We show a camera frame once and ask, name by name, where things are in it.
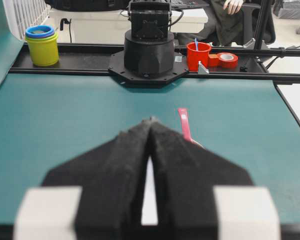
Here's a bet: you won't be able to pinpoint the small red block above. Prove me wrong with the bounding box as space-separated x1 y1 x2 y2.
208 54 219 67

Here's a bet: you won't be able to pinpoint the red plastic spoon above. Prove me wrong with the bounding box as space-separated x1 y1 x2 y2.
177 108 204 148

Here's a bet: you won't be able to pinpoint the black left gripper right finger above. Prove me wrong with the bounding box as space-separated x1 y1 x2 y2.
149 122 281 240

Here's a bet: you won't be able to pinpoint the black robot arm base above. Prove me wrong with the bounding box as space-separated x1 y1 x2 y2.
108 0 189 85

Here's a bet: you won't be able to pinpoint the stacked yellow-green blue cups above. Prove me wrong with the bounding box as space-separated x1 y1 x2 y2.
25 25 59 67

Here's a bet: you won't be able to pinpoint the metal corner bracket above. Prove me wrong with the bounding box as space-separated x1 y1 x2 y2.
198 61 210 75

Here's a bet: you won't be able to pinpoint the black aluminium rail frame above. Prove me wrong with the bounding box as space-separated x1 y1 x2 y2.
8 42 300 141

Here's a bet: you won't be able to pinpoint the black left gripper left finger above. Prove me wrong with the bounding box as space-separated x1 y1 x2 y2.
13 121 150 240

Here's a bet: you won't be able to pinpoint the red tape roll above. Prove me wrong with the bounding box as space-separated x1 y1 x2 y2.
217 52 239 69

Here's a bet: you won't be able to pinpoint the seated person in black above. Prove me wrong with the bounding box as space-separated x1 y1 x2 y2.
174 0 262 47

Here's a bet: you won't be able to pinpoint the red plastic cup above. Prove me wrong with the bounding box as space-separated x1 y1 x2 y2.
186 42 212 72

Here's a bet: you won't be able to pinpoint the white wire rack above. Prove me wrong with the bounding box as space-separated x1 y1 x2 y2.
2 0 51 40

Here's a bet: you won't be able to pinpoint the blue stick in cup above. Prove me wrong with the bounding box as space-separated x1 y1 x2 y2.
194 38 199 51

